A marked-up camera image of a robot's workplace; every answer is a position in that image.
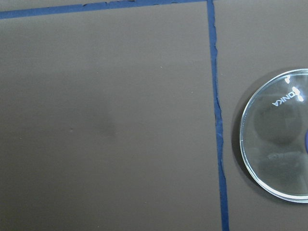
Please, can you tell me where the glass lid with purple knob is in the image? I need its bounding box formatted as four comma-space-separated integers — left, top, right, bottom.
239, 69, 308, 203

